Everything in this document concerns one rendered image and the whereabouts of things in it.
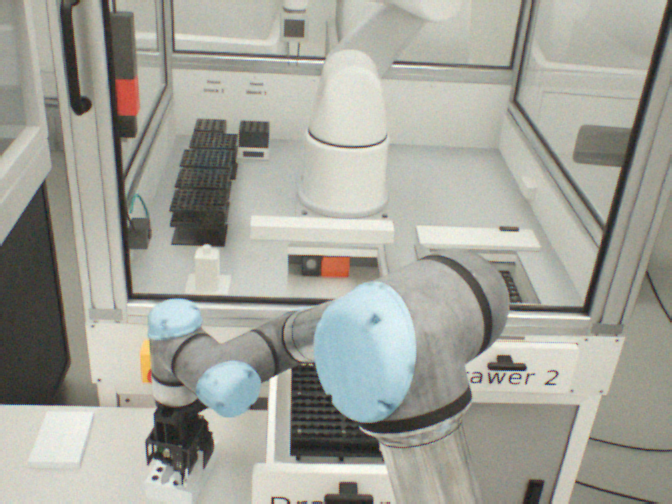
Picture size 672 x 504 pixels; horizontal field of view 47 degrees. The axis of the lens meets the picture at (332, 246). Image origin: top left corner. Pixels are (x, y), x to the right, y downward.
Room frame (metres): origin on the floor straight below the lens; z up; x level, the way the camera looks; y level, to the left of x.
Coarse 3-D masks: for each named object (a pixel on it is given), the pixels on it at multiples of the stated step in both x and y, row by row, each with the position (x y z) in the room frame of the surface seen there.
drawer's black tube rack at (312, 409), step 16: (304, 368) 1.11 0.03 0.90; (304, 384) 1.10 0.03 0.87; (320, 384) 1.10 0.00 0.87; (304, 400) 1.02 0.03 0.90; (320, 400) 1.06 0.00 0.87; (304, 416) 0.98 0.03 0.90; (320, 416) 0.98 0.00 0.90; (336, 416) 0.99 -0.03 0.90; (304, 448) 0.94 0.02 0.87; (320, 448) 0.94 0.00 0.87; (336, 448) 0.95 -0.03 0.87; (352, 448) 0.94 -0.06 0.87; (368, 448) 0.95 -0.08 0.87
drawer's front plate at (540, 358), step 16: (496, 352) 1.18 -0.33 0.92; (512, 352) 1.18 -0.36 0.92; (528, 352) 1.18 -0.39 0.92; (544, 352) 1.18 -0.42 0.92; (560, 352) 1.18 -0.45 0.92; (576, 352) 1.19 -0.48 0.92; (480, 368) 1.17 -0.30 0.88; (528, 368) 1.18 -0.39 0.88; (544, 368) 1.18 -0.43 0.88; (560, 368) 1.19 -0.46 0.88; (480, 384) 1.17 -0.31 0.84; (496, 384) 1.18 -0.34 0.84; (512, 384) 1.18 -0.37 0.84; (528, 384) 1.18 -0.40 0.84; (560, 384) 1.19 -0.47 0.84
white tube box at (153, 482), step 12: (216, 444) 1.00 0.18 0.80; (216, 456) 1.00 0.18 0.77; (156, 468) 0.94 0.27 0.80; (156, 480) 0.91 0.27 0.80; (168, 480) 0.92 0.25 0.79; (204, 480) 0.95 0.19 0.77; (156, 492) 0.90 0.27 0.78; (168, 492) 0.90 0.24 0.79; (180, 492) 0.89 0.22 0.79; (192, 492) 0.89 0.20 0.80
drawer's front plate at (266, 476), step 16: (256, 464) 0.84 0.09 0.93; (272, 464) 0.84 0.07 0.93; (288, 464) 0.84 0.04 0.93; (304, 464) 0.85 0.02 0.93; (320, 464) 0.85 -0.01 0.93; (256, 480) 0.82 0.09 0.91; (272, 480) 0.83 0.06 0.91; (288, 480) 0.83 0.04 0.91; (304, 480) 0.83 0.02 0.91; (320, 480) 0.83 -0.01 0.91; (336, 480) 0.83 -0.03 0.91; (352, 480) 0.84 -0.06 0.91; (368, 480) 0.84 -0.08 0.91; (384, 480) 0.84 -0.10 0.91; (256, 496) 0.82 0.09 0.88; (272, 496) 0.83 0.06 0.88; (288, 496) 0.83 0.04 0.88; (304, 496) 0.83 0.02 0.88; (320, 496) 0.83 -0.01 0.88; (384, 496) 0.84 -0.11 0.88
